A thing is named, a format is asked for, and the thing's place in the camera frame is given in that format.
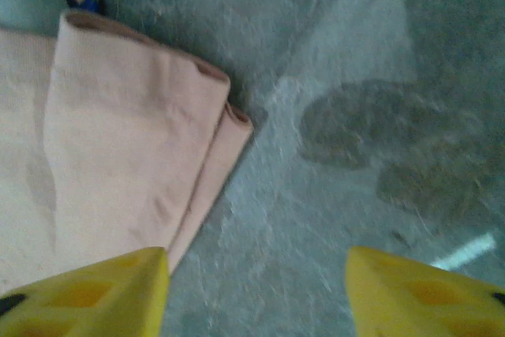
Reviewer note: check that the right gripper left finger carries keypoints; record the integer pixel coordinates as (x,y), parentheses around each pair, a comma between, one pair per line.
(98,301)

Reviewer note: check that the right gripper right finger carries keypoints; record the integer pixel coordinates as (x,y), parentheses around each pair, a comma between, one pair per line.
(414,301)

